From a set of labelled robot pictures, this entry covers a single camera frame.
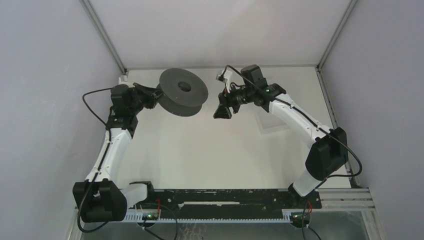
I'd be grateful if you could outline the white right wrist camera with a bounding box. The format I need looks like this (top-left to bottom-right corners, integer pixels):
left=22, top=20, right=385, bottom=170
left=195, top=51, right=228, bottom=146
left=216, top=69, right=233, bottom=93

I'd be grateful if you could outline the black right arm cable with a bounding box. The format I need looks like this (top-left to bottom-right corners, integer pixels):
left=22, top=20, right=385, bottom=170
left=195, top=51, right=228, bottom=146
left=218, top=64, right=363, bottom=240

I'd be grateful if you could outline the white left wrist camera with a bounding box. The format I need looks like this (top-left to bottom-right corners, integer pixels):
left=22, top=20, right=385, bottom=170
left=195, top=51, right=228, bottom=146
left=118, top=75, right=134, bottom=88

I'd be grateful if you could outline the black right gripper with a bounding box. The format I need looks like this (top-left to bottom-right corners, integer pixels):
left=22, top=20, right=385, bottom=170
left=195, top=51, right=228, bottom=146
left=213, top=82, right=254, bottom=120

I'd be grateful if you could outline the white slotted cable duct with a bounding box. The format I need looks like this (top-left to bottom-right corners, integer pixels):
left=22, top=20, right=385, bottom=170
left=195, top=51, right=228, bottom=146
left=121, top=210, right=307, bottom=223

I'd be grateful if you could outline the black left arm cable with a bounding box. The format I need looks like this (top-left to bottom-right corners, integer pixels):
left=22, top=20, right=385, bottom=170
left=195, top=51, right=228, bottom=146
left=76, top=87, right=115, bottom=234

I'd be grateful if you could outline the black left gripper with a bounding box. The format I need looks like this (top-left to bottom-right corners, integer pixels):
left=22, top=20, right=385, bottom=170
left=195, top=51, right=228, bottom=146
left=128, top=83, right=166, bottom=115

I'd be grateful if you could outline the clear plastic two-compartment tray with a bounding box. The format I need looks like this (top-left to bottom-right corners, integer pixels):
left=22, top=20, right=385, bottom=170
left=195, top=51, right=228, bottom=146
left=253, top=106, right=290, bottom=134

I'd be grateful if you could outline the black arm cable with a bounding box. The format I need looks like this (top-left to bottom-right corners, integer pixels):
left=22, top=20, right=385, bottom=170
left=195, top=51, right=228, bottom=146
left=218, top=64, right=363, bottom=240
left=76, top=87, right=115, bottom=234

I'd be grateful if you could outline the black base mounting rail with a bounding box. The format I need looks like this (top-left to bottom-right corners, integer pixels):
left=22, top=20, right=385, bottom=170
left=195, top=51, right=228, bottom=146
left=127, top=185, right=323, bottom=218

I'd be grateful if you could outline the dark grey perforated spool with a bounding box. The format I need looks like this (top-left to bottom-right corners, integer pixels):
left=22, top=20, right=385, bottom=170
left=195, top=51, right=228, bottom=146
left=157, top=68, right=209, bottom=117

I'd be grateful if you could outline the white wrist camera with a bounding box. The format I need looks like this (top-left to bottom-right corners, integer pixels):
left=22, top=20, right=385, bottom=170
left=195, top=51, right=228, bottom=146
left=118, top=75, right=134, bottom=88
left=216, top=69, right=233, bottom=93

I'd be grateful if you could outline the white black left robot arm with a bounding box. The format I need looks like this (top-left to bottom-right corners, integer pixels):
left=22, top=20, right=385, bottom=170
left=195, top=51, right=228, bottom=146
left=72, top=83, right=163, bottom=223

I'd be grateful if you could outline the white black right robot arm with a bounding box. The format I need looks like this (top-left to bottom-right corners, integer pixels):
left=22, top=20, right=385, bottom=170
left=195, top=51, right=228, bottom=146
left=213, top=64, right=348, bottom=208

